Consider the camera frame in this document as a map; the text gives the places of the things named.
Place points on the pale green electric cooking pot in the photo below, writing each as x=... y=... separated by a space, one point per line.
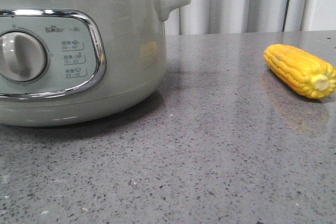
x=70 y=61

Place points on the yellow corn cob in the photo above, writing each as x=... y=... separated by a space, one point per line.
x=307 y=74

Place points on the white pleated curtain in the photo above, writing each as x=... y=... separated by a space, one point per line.
x=251 y=16

